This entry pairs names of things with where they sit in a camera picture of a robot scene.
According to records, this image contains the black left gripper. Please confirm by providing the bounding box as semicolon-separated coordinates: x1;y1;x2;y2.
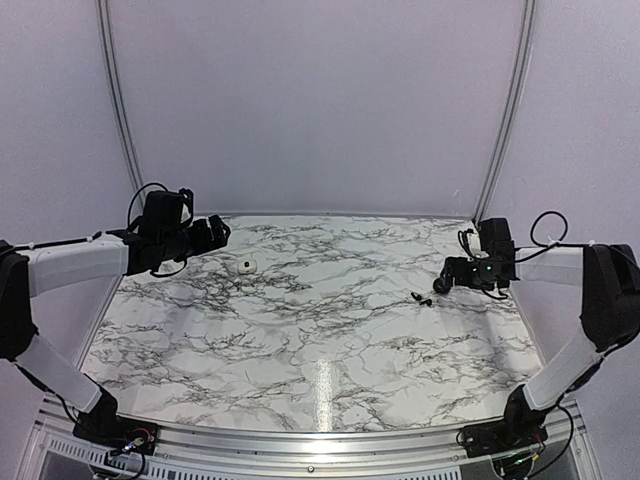
159;214;230;262

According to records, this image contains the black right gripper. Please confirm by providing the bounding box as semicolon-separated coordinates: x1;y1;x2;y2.
440;257;500;291

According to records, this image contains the white oval charging case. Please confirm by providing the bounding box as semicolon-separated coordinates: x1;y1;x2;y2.
237;259;258;275

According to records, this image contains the round black charging case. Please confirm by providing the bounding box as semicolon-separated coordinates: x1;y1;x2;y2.
433;277;452;295

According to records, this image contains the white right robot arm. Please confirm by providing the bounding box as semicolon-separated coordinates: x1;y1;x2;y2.
433;217;639;448

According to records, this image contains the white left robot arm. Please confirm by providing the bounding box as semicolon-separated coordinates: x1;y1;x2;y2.
1;183;231;445

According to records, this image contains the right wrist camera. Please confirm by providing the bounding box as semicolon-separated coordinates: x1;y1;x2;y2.
457;228;486;258

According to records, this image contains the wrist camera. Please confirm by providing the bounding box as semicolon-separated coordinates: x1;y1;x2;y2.
179;188;194;227
457;228;486;258

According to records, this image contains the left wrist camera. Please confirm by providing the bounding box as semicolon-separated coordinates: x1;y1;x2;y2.
179;188;194;227

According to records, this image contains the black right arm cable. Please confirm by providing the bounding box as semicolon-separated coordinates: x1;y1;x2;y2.
494;210;596;301

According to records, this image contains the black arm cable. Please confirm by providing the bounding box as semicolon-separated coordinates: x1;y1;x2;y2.
89;182;191;279
494;210;596;301

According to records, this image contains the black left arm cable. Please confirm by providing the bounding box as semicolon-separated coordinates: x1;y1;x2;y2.
89;182;191;279

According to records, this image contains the aluminium front rail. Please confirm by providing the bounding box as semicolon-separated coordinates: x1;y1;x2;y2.
29;409;591;480

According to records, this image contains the left aluminium corner post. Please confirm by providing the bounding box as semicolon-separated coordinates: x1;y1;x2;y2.
95;0;146;213

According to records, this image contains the aluminium corner post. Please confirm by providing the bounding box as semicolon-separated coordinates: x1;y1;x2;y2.
95;0;146;213
472;0;538;224

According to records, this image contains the right aluminium corner post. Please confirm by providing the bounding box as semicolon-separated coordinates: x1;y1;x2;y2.
472;0;538;224

